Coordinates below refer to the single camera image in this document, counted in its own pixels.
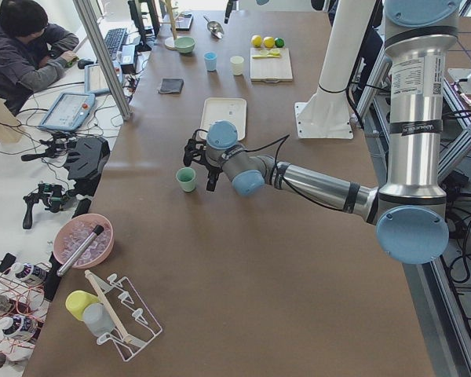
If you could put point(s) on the yellow plastic knife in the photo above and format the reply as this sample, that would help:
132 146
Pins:
262 56

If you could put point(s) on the wooden stick on rack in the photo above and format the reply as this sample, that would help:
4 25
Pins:
92 278

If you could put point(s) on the grey folded cloth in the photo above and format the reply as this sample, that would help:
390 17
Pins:
171 86

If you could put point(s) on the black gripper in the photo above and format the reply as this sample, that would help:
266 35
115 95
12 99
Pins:
213 171

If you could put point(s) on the yellow cup on rack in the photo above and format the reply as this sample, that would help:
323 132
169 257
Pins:
77 301

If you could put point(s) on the aluminium frame post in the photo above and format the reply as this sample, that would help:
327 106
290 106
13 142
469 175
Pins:
89 22

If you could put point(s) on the wooden cutting board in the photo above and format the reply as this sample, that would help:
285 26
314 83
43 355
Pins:
271 70

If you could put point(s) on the whole yellow lemon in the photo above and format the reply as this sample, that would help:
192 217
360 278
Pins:
256 41

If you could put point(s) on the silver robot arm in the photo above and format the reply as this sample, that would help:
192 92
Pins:
408 211

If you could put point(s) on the blue plastic cup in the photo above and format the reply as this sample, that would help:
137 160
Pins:
210 60

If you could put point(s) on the pale yellow plastic cup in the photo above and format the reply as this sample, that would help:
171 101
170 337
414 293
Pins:
237 65

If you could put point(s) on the seated person in hoodie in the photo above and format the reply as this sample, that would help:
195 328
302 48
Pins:
34 54

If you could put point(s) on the green plastic cup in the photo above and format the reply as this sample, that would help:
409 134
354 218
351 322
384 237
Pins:
186 178

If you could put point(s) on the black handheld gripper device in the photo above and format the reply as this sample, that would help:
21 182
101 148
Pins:
54 198

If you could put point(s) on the green ceramic bowl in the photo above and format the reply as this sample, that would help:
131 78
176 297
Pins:
184 44

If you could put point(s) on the white wire cup rack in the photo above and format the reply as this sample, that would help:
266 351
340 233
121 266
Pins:
137 318

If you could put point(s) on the metal scoop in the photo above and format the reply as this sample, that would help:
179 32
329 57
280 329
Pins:
214 28

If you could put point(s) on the metal cylinder tool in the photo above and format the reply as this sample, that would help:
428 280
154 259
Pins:
98 229

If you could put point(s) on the wooden stand with base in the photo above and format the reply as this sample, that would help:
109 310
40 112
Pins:
170 42

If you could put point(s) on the blue teach pendant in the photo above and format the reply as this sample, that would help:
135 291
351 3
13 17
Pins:
95 81
68 112

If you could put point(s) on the green lime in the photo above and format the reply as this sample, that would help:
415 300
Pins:
279 42

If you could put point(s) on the grey cup on rack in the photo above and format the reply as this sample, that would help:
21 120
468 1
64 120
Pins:
97 319

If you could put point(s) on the cream rabbit tray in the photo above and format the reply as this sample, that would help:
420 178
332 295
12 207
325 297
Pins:
223 108

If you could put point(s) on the black keyboard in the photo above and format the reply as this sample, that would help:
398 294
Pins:
114 40

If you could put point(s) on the pink bowl of ice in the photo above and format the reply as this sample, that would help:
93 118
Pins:
75 232

